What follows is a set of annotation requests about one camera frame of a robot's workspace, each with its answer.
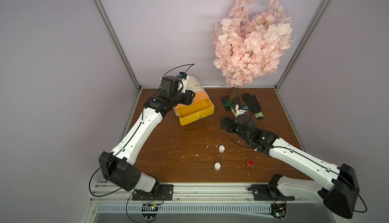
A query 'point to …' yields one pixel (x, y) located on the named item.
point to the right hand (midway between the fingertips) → (227, 116)
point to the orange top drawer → (198, 96)
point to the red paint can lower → (250, 162)
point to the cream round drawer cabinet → (194, 84)
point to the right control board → (279, 210)
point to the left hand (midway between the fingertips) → (194, 92)
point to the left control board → (149, 211)
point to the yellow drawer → (195, 111)
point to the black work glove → (252, 102)
